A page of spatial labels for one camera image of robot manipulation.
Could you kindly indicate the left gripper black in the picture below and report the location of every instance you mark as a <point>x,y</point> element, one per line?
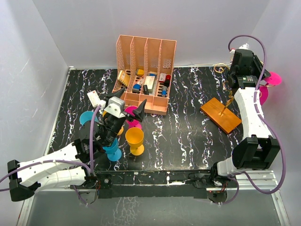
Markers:
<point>138,112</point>

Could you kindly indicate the magenta wine glass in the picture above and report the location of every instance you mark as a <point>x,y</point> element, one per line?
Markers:
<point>131,122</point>
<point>273,80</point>

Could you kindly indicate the yellow orange wine glass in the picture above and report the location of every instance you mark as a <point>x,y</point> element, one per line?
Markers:
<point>135,137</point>
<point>122,128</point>

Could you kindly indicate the blue wine glass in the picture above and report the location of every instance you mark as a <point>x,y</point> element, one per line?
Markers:
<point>113,152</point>
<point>85,118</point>

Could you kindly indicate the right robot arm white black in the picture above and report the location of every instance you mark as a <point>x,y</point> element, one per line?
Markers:
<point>259,147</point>

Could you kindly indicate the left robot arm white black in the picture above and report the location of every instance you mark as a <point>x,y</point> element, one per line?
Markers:
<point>74,164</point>

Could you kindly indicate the wooden rack base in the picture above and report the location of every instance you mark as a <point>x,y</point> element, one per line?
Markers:
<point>225,119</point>

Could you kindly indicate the blue grey stamp left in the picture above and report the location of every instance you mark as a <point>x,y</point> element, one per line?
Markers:
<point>136,88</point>

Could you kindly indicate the blue grey stamp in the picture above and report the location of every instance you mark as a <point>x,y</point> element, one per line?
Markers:
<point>164,91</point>
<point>136,88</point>

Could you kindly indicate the black marker block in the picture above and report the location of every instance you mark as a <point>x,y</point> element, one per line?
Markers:
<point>145,90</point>

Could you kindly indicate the yellow spiral notebook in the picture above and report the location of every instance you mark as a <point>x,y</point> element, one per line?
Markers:
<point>123,79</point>

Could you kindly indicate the white paper box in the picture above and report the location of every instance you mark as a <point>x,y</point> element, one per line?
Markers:
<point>150,83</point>

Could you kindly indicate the yellow grey eraser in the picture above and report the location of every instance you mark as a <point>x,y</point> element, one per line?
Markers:
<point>140,72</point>

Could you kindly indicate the white red card box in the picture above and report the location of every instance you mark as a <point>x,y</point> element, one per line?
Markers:
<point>95,100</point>

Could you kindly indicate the blue grey stamp right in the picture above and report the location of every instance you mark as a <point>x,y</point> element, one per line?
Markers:
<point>164,91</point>

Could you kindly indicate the peach plastic file organizer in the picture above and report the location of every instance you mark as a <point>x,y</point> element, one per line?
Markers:
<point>154,56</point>

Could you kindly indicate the red white small box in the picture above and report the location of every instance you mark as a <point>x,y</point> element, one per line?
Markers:
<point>162,77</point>

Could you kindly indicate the red black stamp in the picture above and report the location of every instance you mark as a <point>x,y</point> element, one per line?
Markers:
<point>167,80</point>

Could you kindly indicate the black front base bar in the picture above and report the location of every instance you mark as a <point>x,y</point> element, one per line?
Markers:
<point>152,183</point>

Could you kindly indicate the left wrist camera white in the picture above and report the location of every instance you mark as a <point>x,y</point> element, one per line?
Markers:
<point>114,106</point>

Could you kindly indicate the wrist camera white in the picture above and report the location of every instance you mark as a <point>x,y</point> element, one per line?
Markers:
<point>244,46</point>
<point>114,106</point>

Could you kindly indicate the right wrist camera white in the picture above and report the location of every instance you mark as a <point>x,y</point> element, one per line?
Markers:
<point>244,46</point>

